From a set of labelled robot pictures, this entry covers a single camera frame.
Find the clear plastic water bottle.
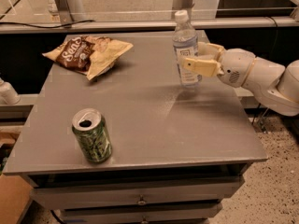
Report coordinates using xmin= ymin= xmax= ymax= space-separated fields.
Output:
xmin=172 ymin=10 xmax=202 ymax=87

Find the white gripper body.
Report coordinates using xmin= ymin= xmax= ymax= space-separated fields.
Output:
xmin=218 ymin=49 xmax=256 ymax=88

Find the lower drawer knob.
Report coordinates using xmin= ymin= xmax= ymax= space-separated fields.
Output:
xmin=140 ymin=217 xmax=149 ymax=224

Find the white pipe at left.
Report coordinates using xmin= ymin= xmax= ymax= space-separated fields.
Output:
xmin=0 ymin=78 xmax=20 ymax=105

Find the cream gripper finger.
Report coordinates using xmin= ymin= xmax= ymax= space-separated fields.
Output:
xmin=178 ymin=57 xmax=224 ymax=77
xmin=198 ymin=42 xmax=225 ymax=61

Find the green soda can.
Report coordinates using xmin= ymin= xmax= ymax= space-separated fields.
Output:
xmin=72 ymin=108 xmax=112 ymax=163

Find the grey drawer cabinet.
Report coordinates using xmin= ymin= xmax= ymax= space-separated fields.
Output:
xmin=5 ymin=33 xmax=266 ymax=224

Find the brown cardboard box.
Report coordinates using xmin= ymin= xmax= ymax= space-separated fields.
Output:
xmin=0 ymin=175 xmax=32 ymax=224

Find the upper drawer knob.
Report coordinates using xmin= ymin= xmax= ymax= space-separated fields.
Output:
xmin=137 ymin=196 xmax=147 ymax=206

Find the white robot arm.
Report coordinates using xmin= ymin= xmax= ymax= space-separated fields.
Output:
xmin=178 ymin=42 xmax=299 ymax=117

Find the black cable on rail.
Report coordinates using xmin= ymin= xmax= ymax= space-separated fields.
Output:
xmin=0 ymin=19 xmax=95 ymax=29

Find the brown and cream chip bag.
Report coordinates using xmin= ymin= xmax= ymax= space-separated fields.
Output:
xmin=43 ymin=35 xmax=133 ymax=80

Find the left metal bracket post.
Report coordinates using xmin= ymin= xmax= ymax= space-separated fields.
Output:
xmin=54 ymin=0 xmax=72 ymax=25

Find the drawer knob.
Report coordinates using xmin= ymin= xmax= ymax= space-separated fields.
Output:
xmin=140 ymin=217 xmax=149 ymax=224
xmin=137 ymin=196 xmax=147 ymax=206

